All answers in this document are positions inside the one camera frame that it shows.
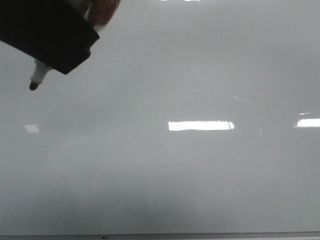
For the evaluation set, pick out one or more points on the white whiteboard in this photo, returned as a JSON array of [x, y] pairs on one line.
[[190, 116]]

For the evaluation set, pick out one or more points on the aluminium whiteboard frame edge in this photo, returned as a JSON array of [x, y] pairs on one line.
[[287, 235]]

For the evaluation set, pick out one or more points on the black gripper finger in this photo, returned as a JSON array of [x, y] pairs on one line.
[[51, 31]]

